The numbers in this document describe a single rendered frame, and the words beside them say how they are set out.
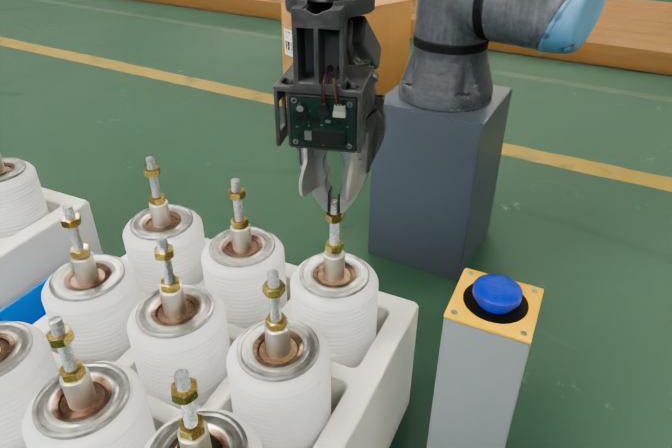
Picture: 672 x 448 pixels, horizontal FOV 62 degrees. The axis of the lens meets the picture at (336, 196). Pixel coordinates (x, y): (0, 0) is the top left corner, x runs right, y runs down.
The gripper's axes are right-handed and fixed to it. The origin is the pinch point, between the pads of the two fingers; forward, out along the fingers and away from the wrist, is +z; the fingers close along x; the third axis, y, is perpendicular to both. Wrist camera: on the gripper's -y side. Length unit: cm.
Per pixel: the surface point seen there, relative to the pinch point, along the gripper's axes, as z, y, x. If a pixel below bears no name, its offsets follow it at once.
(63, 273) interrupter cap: 9.2, 6.7, -28.5
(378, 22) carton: 9, -108, -10
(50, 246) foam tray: 20, -10, -45
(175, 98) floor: 35, -104, -72
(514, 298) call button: 1.7, 10.1, 16.9
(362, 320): 12.6, 3.7, 3.6
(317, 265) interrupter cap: 9.3, -0.3, -2.2
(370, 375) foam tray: 16.6, 7.3, 5.1
